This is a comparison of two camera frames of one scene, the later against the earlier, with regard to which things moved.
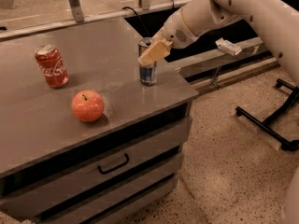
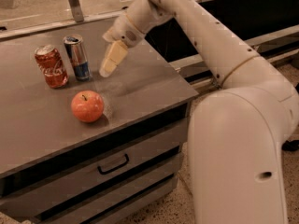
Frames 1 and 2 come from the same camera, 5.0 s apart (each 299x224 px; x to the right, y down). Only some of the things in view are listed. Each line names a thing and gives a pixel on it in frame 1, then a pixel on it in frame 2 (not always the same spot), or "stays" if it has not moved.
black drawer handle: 115,167 stays
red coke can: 51,66 stays
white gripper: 173,31 to 123,30
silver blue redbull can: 148,73 to 75,48
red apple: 87,105 stays
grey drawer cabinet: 56,168 stays
